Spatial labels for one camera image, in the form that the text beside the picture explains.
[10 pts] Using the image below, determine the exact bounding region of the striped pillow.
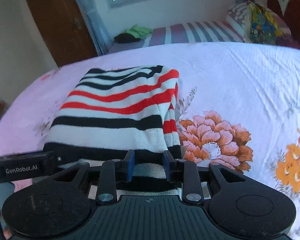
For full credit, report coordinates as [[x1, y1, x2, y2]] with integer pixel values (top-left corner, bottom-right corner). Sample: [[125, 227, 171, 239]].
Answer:
[[226, 1, 251, 43]]

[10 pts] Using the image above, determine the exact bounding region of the green clothing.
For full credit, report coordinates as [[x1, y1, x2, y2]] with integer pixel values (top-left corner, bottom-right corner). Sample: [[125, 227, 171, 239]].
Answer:
[[124, 25, 154, 40]]

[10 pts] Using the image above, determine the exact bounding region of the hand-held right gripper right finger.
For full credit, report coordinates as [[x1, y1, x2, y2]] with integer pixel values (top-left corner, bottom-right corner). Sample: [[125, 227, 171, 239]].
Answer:
[[162, 150, 251, 204]]

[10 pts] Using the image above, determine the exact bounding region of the dark clothing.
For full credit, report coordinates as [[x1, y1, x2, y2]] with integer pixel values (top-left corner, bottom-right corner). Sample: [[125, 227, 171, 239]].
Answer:
[[114, 33, 140, 44]]

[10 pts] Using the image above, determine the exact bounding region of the striped bed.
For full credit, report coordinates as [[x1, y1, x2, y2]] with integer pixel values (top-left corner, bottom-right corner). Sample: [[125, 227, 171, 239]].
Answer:
[[107, 20, 246, 54]]

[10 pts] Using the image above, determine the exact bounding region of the brown wooden door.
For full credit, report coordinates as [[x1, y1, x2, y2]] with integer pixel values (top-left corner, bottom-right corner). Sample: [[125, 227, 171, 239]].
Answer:
[[20, 0, 98, 68]]

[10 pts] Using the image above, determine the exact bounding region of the red and white headboard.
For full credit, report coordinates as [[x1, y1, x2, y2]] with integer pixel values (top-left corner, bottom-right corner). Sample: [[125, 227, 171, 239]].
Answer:
[[266, 0, 300, 35]]

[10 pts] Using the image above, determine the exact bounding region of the pink floral bed sheet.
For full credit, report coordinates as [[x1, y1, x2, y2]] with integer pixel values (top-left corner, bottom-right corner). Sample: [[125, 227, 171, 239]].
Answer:
[[0, 41, 300, 240]]

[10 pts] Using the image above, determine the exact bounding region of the colourful floral cloth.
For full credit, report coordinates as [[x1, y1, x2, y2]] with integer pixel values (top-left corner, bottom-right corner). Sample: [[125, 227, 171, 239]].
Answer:
[[244, 1, 283, 46]]

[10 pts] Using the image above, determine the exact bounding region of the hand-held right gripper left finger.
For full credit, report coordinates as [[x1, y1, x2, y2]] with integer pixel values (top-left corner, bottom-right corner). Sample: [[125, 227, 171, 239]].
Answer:
[[49, 149, 136, 204]]

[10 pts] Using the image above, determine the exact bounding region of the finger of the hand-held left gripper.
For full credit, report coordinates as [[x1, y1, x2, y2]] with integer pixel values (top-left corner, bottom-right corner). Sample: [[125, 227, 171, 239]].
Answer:
[[54, 150, 78, 170]]

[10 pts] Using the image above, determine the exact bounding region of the striped cartoon sweater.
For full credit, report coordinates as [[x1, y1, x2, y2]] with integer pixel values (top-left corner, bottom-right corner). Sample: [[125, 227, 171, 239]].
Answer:
[[43, 65, 183, 197]]

